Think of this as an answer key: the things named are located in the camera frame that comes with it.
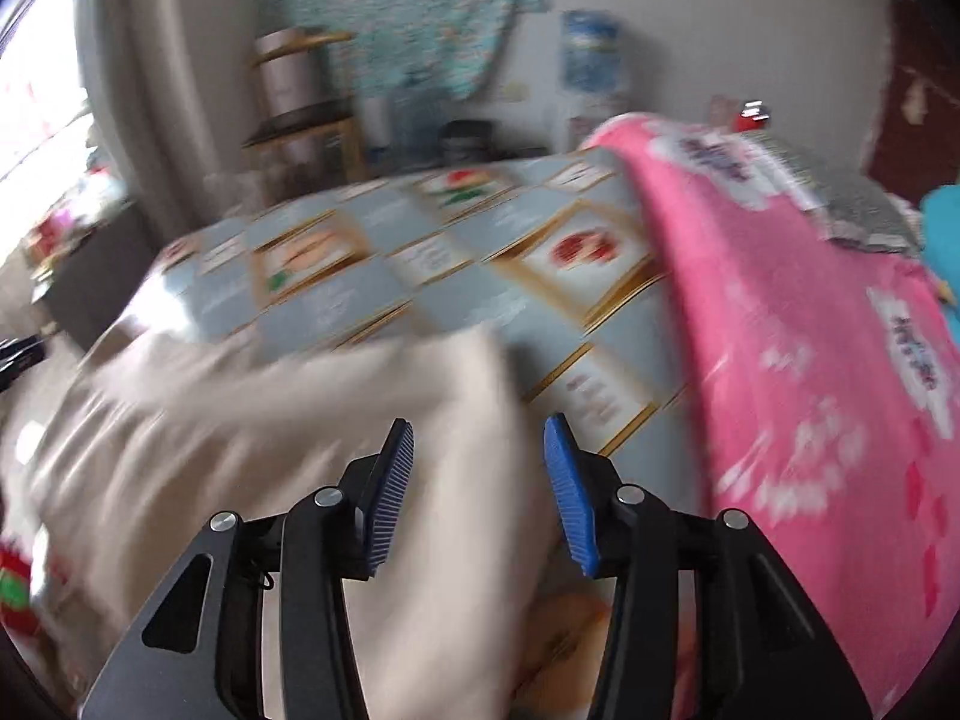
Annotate clear plastic bag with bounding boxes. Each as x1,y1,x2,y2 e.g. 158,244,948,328
388,86,445,160

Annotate blue patterned tablecloth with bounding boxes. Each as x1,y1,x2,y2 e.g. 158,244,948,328
97,150,702,616

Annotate cream zip jacket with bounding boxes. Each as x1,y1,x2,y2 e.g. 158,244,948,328
0,326,560,720

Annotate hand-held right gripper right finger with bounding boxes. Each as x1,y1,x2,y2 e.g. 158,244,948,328
544,412,875,720

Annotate wooden chair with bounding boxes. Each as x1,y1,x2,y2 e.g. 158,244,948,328
244,30,368,188

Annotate blue cartoon pillow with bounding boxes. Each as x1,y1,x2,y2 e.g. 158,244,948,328
919,184,960,280

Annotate white water dispenser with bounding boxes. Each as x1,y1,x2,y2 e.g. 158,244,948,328
555,90,631,155

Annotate teal floral hanging cloth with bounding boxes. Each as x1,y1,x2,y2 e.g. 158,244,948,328
255,0,548,100

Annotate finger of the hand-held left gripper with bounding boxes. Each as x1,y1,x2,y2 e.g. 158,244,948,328
0,336,47,392

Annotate dark red door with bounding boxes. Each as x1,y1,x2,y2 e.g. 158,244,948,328
862,0,952,203

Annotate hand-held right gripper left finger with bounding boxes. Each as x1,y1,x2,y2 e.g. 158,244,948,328
81,418,416,720

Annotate pale cylindrical bin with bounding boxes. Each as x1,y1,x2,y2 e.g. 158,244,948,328
253,28,325,121

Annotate grey curtain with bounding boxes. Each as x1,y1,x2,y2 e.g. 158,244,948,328
75,0,263,188

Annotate pink floral blanket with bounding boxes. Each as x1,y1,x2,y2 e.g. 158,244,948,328
581,112,960,720

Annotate blue water bottle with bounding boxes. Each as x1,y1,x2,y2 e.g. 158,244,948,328
561,9,627,95

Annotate silver sequin cushion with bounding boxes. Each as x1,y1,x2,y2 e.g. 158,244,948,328
780,139,927,252

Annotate dark grey cabinet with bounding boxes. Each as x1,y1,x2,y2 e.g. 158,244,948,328
34,202,162,350

